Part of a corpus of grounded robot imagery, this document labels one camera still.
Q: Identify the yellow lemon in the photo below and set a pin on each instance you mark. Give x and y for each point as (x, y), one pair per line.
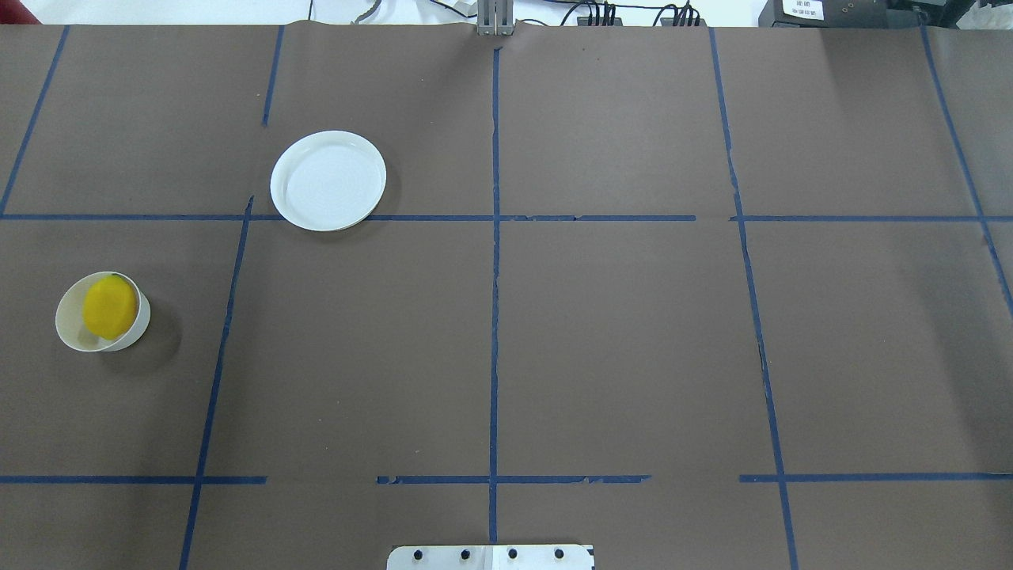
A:
(110, 307)

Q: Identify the white round plate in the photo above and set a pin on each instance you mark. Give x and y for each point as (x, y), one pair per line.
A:
(328, 181)

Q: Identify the white bowl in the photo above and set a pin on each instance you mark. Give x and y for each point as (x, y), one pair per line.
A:
(71, 330)

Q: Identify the black box device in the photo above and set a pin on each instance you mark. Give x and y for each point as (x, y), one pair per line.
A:
(837, 15)

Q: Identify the aluminium frame post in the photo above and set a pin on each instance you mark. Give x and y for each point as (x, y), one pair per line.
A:
(495, 17)

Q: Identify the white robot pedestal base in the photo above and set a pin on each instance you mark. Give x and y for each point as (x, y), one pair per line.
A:
(534, 556)

